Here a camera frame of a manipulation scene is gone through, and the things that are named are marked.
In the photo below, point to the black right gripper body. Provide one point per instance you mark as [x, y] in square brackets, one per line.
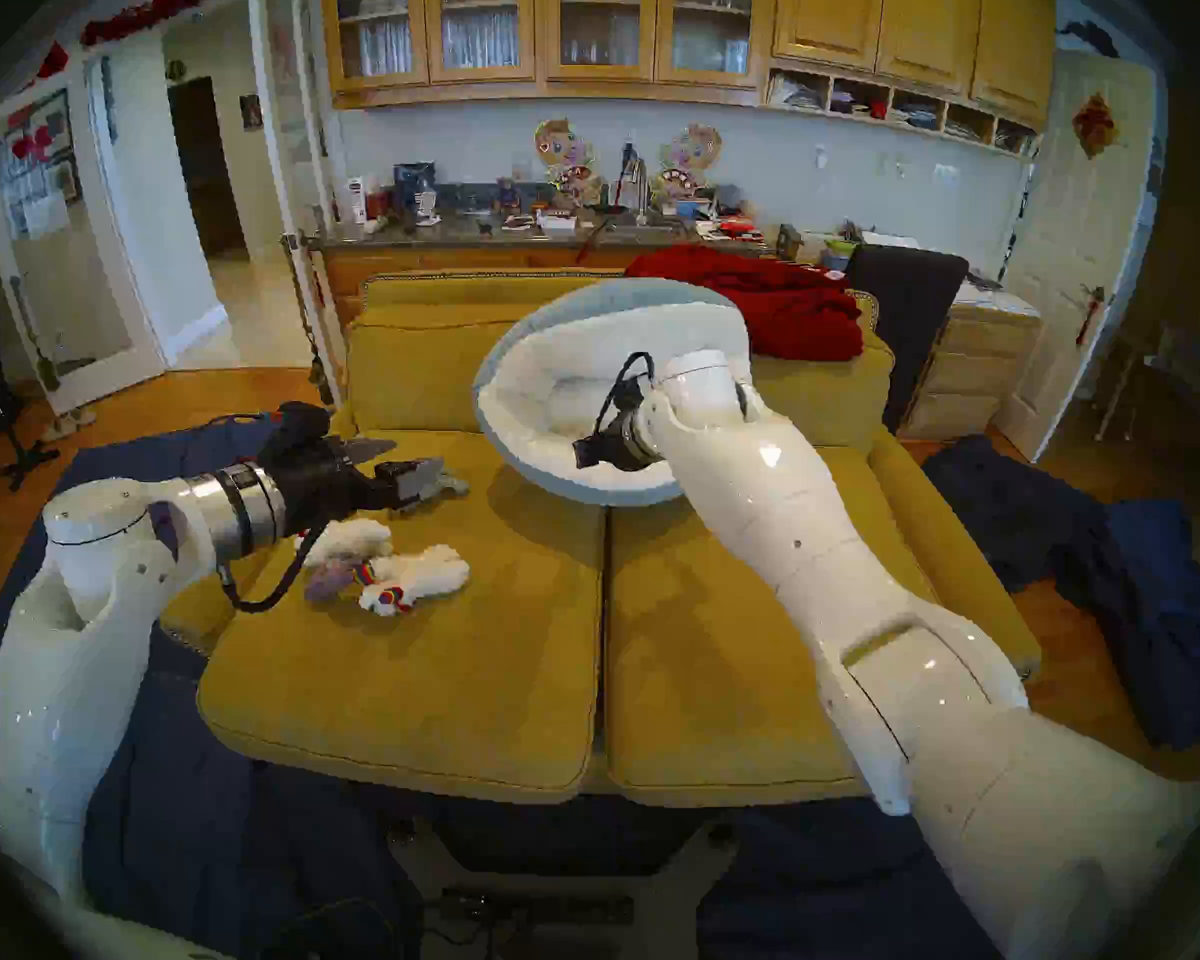
[610, 448]

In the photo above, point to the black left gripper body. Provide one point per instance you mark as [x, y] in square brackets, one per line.
[335, 483]

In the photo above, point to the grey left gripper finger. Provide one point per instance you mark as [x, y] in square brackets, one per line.
[415, 480]
[368, 449]

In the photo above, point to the grey green plush toy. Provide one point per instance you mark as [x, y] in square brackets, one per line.
[452, 485]

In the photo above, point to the white llama plush rainbow trim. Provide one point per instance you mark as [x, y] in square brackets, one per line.
[420, 573]

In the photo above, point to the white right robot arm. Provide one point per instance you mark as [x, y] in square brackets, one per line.
[910, 688]

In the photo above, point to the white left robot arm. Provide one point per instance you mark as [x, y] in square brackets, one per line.
[70, 668]

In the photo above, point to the blue white plush dog bed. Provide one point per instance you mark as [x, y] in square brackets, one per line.
[550, 398]

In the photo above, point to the purple plush toy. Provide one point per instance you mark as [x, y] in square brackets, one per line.
[328, 580]

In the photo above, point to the red blanket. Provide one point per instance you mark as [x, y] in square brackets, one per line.
[790, 318]

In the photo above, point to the granite kitchen counter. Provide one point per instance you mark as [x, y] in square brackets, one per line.
[460, 233]

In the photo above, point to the yellow fabric sofa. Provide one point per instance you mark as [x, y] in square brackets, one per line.
[480, 708]

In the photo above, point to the white tube bottle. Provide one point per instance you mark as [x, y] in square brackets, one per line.
[357, 200]

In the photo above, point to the chrome kitchen faucet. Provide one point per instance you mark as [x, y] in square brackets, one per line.
[641, 190]

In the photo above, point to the beige slipper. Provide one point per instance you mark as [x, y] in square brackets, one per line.
[57, 428]

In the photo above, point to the cartoon child paper decoration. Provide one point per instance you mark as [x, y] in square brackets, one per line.
[565, 158]
[690, 156]

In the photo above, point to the dark office chair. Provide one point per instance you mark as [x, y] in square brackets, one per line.
[905, 308]

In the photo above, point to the black tripod stand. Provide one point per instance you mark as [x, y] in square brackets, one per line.
[10, 450]

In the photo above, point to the wooden drawer cabinet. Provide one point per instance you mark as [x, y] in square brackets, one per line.
[965, 378]

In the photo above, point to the navy blue floor blanket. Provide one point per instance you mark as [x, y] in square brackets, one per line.
[210, 868]

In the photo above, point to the red tinsel garland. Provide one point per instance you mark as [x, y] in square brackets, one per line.
[155, 6]

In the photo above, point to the white panel door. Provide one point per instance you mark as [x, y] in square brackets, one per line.
[1070, 248]

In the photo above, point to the red diamond door ornament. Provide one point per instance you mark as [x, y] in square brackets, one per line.
[1095, 125]

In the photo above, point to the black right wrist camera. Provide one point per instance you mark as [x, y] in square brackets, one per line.
[632, 398]

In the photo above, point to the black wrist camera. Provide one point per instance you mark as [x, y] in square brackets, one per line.
[295, 426]
[632, 398]

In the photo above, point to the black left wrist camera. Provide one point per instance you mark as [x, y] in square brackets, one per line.
[295, 426]

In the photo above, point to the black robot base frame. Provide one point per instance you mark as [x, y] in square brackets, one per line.
[560, 908]

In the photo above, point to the wooden wall cabinets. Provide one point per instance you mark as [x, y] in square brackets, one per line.
[830, 18]

